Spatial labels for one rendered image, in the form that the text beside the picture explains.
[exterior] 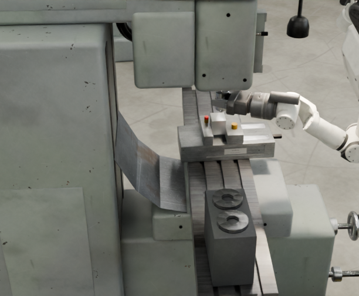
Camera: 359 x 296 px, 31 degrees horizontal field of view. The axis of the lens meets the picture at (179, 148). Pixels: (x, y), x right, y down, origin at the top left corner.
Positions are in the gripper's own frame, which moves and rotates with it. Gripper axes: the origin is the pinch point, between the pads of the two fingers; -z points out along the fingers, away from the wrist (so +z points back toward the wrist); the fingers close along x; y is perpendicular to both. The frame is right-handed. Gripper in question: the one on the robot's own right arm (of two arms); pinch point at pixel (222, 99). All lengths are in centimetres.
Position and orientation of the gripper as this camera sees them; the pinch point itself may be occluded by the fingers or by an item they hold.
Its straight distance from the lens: 222.2
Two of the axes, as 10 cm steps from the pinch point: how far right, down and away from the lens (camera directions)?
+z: 9.4, 1.7, -2.8
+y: 0.2, 8.3, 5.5
